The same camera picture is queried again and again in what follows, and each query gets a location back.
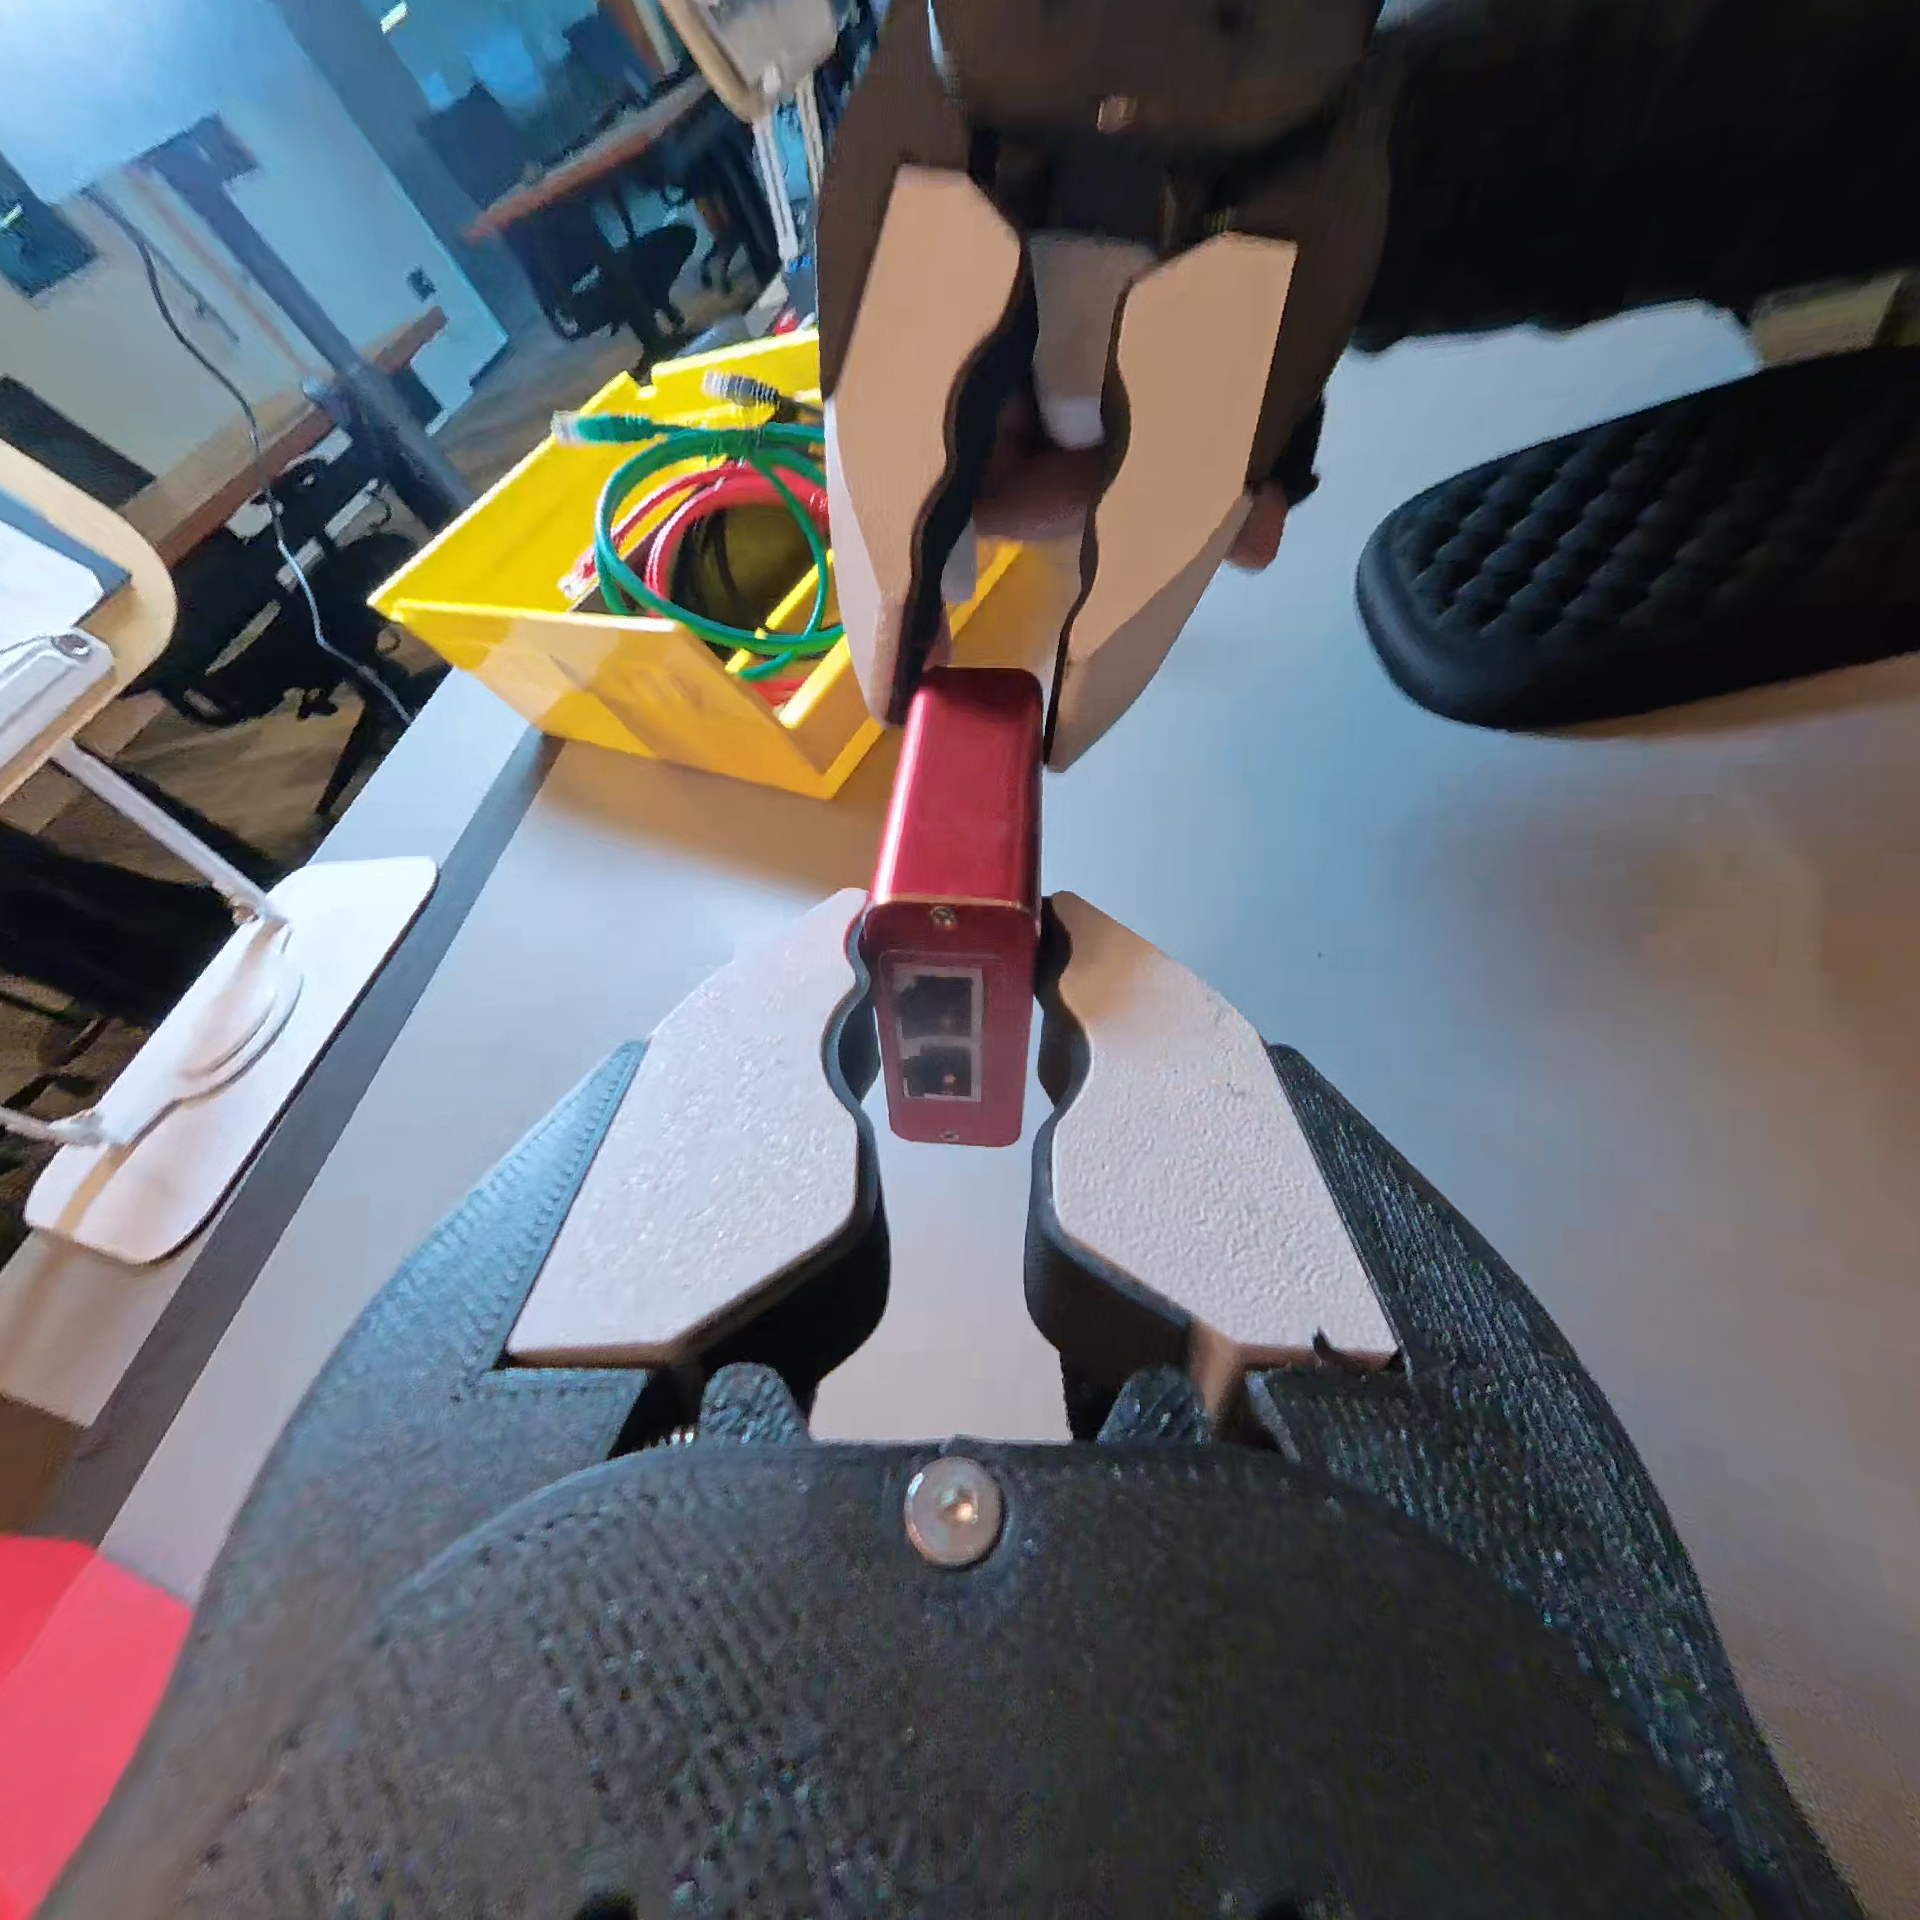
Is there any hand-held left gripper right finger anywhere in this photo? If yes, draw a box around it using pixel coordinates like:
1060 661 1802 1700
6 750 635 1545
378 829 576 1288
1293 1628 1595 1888
1027 888 1403 1413

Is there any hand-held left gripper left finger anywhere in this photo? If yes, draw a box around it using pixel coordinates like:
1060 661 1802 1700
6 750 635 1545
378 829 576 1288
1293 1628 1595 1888
508 887 886 1369

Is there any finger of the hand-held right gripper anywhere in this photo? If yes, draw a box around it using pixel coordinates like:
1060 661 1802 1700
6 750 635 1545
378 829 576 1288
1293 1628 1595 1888
824 165 1038 729
1045 230 1300 774

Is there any black ethernet cable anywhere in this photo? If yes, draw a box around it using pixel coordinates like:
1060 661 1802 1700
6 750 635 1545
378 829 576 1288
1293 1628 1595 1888
661 367 825 620

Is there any red ethernet cable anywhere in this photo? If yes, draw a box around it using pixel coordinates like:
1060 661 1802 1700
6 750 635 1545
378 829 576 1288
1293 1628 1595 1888
562 464 834 705

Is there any green ethernet cable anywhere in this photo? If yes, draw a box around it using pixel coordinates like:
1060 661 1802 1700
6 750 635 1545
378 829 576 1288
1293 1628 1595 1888
550 406 849 683

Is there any red ethernet coupler box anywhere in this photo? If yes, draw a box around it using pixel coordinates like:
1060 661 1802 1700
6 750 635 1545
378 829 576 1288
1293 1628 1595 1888
857 667 1048 1149

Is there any yellow storage bin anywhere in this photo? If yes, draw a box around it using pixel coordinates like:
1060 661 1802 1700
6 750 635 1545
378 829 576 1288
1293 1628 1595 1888
369 326 1022 800

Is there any red storage bin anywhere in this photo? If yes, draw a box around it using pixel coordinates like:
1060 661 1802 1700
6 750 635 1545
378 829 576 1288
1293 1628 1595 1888
0 1536 194 1913

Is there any black office chair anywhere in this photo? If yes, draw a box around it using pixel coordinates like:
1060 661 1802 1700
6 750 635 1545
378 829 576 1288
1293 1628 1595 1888
538 222 701 359

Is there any clear sheet clip bar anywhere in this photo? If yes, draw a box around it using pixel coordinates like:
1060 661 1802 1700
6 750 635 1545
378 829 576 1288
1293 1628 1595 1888
0 630 116 759

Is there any printed instruction sheet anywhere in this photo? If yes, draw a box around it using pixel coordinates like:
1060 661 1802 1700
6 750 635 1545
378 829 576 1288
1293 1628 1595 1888
0 517 115 639

